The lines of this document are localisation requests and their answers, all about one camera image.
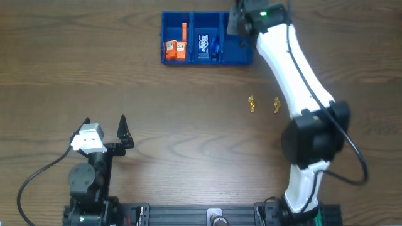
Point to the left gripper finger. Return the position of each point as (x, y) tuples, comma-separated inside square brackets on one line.
[(84, 122), (125, 135)]

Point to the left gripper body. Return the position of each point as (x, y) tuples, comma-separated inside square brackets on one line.
[(115, 149)]

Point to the orange candy box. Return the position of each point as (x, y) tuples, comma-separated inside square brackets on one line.
[(180, 51), (170, 50), (184, 31)]

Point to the blue candy pack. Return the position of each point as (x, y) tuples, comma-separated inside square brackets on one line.
[(215, 46), (203, 44)]

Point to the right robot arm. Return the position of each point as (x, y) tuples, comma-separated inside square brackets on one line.
[(292, 72)]

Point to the gold wrapped candy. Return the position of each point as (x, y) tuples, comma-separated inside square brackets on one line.
[(251, 104), (277, 105)]

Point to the blue tray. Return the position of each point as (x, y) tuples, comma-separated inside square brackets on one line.
[(235, 52)]

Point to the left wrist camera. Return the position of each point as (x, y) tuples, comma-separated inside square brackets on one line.
[(88, 137)]

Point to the mounting rail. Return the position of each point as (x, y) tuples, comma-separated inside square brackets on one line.
[(182, 215)]

